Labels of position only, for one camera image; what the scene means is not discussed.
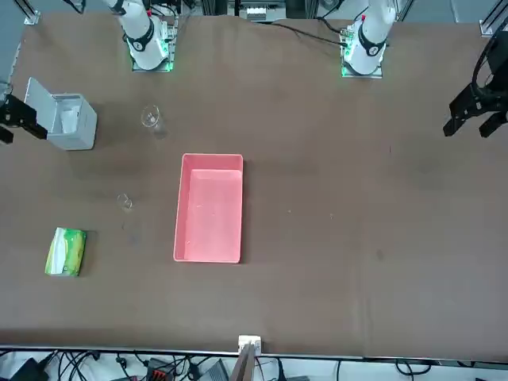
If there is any black device with red parts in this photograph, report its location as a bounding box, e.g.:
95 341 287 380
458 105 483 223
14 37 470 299
145 358 176 381

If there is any black left gripper cable loop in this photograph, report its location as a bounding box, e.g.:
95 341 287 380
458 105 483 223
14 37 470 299
473 37 495 94

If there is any white tissue sheet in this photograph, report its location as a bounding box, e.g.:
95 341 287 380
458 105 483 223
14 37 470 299
59 105 80 135

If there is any white lidded trash bin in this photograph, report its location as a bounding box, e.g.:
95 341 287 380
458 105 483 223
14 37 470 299
24 77 98 152

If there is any black cable across table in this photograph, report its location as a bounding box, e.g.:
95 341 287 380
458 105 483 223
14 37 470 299
253 17 346 45

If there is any aluminium frame post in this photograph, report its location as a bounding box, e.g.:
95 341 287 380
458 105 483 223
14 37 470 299
232 335 264 381

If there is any dark grey power box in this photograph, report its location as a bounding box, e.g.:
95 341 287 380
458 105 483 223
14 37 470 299
200 359 230 381

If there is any large glass beaker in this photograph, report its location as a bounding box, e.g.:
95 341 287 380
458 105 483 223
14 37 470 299
139 105 167 140

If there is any aluminium corner profile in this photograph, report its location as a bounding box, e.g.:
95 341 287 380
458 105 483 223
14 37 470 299
23 0 41 25
479 7 502 37

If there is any black power adapter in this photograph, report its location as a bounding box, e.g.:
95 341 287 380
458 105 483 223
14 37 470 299
7 356 47 381

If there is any pink plastic container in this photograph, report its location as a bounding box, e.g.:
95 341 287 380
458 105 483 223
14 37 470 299
172 153 244 264

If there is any green tissue pack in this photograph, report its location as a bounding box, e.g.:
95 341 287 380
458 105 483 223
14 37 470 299
44 227 88 278

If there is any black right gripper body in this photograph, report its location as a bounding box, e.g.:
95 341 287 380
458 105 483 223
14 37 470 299
0 94 13 128

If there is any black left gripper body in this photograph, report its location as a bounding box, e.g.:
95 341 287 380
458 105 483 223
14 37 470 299
482 30 508 98

